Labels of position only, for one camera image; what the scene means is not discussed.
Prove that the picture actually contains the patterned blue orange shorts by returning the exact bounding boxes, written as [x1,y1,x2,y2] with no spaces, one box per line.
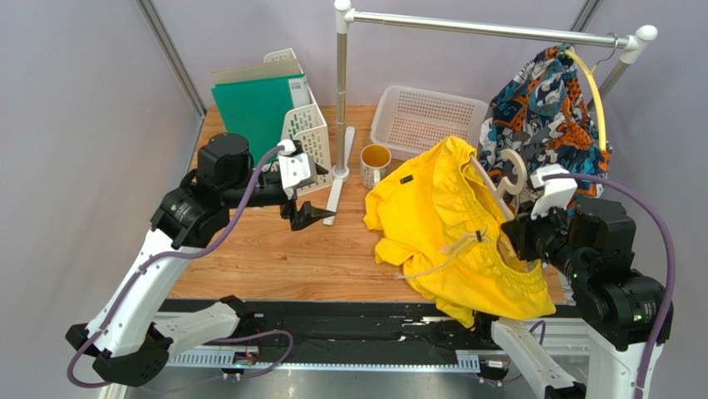
[477,45,612,180]

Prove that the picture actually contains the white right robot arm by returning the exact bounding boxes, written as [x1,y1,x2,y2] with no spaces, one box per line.
[491,199,668,398]

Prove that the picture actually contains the white perforated plastic basket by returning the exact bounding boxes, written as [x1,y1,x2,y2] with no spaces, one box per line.
[370,86,489,160]

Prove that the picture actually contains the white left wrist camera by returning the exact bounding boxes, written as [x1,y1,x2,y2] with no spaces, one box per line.
[278,140,317,200]

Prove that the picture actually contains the yellow clothes hanger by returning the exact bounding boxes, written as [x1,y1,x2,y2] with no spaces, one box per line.
[564,33,619,151]

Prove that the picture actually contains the green folder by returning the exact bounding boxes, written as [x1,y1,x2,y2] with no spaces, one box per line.
[212,73,312,160]

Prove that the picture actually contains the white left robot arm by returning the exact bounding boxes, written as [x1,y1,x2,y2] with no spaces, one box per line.
[66,133,332,388]

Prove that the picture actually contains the white perforated file holder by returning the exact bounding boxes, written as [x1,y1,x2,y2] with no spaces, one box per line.
[281,76,333,195]

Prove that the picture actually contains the yellow shorts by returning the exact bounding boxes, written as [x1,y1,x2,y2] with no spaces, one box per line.
[363,136,556,328]

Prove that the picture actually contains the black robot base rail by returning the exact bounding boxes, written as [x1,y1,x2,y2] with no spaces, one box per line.
[157,298,532,369]

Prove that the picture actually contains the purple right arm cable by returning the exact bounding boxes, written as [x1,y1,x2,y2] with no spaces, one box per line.
[480,172,677,399]

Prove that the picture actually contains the white mug with yellow interior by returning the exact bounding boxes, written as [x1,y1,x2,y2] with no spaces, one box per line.
[360,144,392,190]

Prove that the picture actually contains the beige clothes hanger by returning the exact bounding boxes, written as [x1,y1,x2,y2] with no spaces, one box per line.
[470,148,529,261]

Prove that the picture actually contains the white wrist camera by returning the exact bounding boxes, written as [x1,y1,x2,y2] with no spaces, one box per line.
[529,165,578,219]
[278,140,317,200]

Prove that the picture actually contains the beige folder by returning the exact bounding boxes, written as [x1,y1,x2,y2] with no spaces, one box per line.
[211,59,302,85]

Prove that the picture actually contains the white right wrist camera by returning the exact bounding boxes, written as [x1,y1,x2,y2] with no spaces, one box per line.
[529,165,578,219]

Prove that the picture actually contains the white clothes rack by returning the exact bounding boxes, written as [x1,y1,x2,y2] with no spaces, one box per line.
[328,1,658,207]

